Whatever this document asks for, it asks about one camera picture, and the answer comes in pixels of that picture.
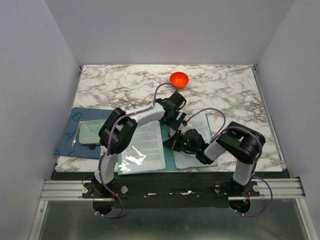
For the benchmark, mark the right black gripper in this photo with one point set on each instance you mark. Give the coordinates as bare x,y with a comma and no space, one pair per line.
176,139

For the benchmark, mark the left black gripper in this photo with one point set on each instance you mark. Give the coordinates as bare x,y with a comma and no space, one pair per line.
174,124

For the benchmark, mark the teal file folder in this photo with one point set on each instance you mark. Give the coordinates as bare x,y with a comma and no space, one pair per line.
170,165

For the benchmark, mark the printed white paper sheets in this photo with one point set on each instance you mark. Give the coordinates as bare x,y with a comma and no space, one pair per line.
184,161

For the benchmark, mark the single printed paper sheet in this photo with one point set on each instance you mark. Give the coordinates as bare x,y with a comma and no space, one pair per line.
145,151

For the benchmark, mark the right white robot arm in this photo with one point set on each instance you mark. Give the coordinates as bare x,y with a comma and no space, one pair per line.
243,143

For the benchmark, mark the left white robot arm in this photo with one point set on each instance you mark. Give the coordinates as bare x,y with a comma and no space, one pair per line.
117,132

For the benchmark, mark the orange plastic bowl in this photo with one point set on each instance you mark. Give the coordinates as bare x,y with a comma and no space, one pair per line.
179,79

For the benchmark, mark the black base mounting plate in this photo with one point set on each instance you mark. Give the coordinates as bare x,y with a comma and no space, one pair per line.
189,175

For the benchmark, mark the pale green divided plate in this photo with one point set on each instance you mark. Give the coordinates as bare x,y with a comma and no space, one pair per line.
88,133

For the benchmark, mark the silver metal fork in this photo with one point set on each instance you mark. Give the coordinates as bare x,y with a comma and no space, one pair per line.
81,121

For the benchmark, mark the blue lettered placemat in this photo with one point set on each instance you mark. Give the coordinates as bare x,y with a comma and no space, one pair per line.
64,147

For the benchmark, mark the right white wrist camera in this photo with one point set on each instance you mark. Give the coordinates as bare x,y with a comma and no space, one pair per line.
187,127

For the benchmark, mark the aluminium extrusion rail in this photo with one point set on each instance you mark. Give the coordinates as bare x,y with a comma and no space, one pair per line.
177,191

